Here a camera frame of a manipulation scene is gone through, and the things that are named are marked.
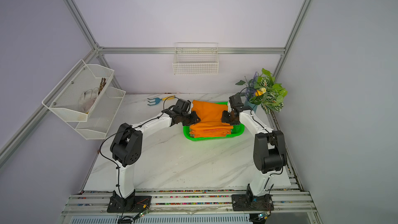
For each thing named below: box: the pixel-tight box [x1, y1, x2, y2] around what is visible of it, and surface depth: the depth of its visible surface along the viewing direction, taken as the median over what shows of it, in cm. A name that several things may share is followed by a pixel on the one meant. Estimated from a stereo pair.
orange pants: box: [189, 100, 234, 138], surface depth 89 cm
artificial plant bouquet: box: [235, 67, 288, 115], surface depth 80 cm
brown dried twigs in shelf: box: [97, 77, 107, 95], surface depth 84 cm
